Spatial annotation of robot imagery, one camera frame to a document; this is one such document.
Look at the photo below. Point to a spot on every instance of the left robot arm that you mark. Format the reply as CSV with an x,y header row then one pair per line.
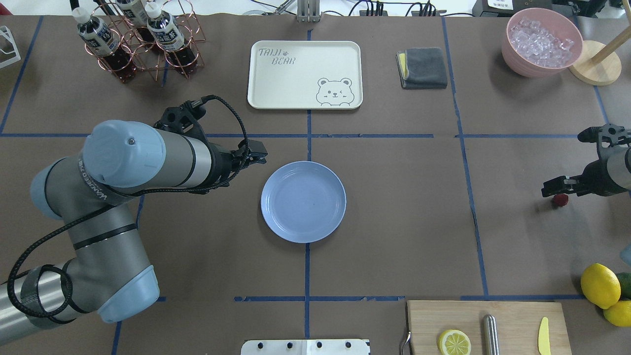
x,y
96,262

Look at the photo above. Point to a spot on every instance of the cream bear tray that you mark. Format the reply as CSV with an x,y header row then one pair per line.
x,y
293,74

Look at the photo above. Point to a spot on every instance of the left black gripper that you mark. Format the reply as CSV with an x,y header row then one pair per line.
x,y
222,166

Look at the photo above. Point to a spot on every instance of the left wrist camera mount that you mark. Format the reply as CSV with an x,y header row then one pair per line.
x,y
184,119

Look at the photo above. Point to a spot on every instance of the green lime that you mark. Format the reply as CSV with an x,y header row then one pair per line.
x,y
624,279

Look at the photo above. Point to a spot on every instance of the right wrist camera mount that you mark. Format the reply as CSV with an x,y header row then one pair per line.
x,y
609,139

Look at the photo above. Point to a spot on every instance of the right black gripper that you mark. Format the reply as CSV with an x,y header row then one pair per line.
x,y
595,175

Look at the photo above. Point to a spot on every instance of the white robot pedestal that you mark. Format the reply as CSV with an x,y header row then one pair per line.
x,y
307,347

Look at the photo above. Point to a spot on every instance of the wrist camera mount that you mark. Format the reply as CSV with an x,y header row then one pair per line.
x,y
184,119
609,139

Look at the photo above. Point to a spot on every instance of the red strawberry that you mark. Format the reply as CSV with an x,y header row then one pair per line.
x,y
560,200

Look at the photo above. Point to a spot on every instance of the yellow lemon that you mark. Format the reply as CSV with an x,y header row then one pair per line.
x,y
619,314
600,286

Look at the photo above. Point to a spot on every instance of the white wire cup rack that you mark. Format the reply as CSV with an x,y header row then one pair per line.
x,y
9,52

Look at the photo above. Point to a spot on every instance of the lemon half slice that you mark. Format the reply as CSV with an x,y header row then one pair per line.
x,y
454,342

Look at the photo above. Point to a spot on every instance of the pink bowl with ice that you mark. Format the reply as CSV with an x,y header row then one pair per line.
x,y
539,42

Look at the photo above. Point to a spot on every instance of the aluminium frame post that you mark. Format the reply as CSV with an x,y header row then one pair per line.
x,y
308,11

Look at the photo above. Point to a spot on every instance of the tea bottle white cap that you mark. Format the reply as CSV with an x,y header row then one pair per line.
x,y
170,38

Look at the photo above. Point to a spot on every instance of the steel cylinder black cap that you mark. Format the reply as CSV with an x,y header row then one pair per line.
x,y
490,335

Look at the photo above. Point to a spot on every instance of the yellow plastic knife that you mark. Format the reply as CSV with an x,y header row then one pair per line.
x,y
544,346

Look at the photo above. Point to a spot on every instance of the blue plate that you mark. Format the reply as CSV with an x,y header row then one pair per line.
x,y
303,202

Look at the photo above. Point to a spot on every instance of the wooden stand round base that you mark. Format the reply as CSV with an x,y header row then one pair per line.
x,y
598,63

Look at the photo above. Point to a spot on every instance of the copper wire bottle rack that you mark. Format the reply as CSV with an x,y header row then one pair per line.
x,y
149,63

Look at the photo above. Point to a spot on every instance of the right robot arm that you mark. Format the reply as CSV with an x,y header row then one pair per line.
x,y
609,175

